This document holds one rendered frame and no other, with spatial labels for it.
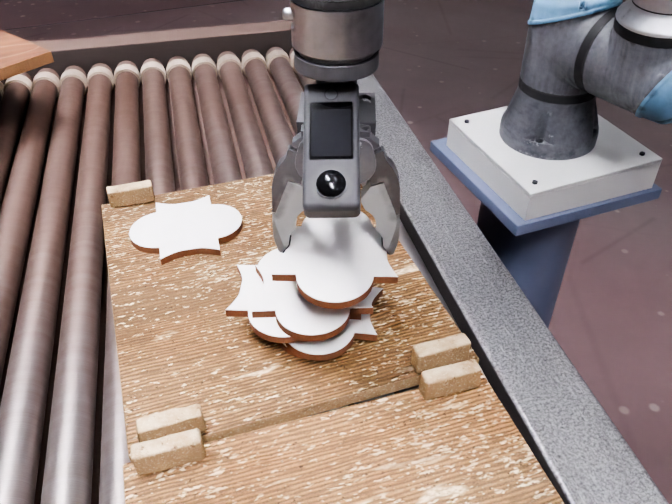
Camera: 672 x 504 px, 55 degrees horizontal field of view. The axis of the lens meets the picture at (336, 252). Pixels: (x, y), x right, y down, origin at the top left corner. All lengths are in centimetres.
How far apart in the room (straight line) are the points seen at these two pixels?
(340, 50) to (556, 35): 51
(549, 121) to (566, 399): 47
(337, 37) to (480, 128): 62
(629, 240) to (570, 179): 155
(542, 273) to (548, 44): 40
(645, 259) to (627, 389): 62
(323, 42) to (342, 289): 22
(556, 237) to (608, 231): 143
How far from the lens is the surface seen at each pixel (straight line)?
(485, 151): 105
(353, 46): 53
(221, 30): 142
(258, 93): 123
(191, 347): 70
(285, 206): 61
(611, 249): 248
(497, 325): 75
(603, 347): 211
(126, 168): 103
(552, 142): 104
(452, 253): 84
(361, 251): 65
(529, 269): 117
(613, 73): 94
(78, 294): 82
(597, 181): 104
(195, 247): 80
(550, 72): 101
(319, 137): 54
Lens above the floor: 144
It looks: 39 degrees down
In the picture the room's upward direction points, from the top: straight up
